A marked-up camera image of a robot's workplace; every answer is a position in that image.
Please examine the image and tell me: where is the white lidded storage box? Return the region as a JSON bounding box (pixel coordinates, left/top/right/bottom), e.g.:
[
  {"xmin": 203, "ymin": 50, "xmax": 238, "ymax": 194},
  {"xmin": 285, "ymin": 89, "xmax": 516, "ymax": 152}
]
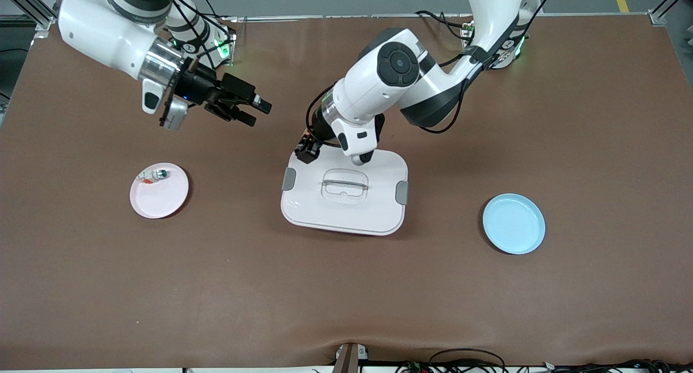
[{"xmin": 280, "ymin": 148, "xmax": 409, "ymax": 237}]

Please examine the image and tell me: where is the white grey circuit breaker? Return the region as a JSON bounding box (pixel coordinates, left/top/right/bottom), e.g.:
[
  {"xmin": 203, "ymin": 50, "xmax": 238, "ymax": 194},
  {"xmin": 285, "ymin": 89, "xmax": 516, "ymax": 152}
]
[{"xmin": 137, "ymin": 168, "xmax": 169, "ymax": 185}]

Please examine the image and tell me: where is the pink round plate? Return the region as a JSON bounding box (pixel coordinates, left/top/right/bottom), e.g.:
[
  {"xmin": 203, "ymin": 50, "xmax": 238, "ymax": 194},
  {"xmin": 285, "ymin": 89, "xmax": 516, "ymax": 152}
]
[{"xmin": 129, "ymin": 162, "xmax": 190, "ymax": 219}]

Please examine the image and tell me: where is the light blue round plate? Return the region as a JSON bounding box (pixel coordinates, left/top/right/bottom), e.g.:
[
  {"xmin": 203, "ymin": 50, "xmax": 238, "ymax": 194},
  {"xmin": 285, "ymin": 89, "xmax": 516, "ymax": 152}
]
[{"xmin": 482, "ymin": 193, "xmax": 546, "ymax": 255}]

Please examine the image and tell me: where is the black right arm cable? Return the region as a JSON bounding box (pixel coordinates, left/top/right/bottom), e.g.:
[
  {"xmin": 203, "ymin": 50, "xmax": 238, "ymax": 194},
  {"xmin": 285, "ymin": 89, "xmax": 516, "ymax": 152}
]
[{"xmin": 173, "ymin": 0, "xmax": 228, "ymax": 54}]

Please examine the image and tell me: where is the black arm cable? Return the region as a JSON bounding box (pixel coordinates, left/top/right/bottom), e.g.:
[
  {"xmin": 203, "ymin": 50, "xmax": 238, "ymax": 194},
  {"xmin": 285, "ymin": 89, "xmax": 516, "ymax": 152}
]
[
  {"xmin": 306, "ymin": 0, "xmax": 553, "ymax": 146},
  {"xmin": 173, "ymin": 0, "xmax": 228, "ymax": 54}
]

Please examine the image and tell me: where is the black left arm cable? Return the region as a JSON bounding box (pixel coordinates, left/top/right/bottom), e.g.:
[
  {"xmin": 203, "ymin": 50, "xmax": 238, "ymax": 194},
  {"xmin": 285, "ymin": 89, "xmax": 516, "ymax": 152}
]
[{"xmin": 306, "ymin": 0, "xmax": 553, "ymax": 146}]

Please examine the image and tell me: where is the black left base cable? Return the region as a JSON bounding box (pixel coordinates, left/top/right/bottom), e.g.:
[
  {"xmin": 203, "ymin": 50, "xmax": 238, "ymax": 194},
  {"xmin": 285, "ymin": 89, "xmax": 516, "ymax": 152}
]
[{"xmin": 415, "ymin": 10, "xmax": 477, "ymax": 42}]

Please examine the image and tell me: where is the aluminium frame profile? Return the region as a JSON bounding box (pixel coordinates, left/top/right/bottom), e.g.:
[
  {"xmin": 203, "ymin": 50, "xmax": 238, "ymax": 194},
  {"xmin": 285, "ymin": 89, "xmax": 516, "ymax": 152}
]
[{"xmin": 0, "ymin": 0, "xmax": 57, "ymax": 30}]

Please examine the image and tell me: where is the metal table edge bracket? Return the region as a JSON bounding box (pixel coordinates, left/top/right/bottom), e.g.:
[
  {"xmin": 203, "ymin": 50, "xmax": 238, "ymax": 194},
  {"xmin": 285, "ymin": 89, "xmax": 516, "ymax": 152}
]
[{"xmin": 333, "ymin": 343, "xmax": 369, "ymax": 373}]

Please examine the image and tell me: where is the black looped cable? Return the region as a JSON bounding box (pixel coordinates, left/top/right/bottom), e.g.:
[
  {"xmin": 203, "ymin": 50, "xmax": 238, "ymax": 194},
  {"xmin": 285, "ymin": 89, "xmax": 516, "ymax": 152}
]
[{"xmin": 428, "ymin": 348, "xmax": 507, "ymax": 373}]

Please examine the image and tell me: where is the black cable bundle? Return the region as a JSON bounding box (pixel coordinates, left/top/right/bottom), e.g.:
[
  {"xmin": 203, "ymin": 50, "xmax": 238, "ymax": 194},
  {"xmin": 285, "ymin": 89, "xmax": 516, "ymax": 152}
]
[{"xmin": 541, "ymin": 359, "xmax": 693, "ymax": 373}]

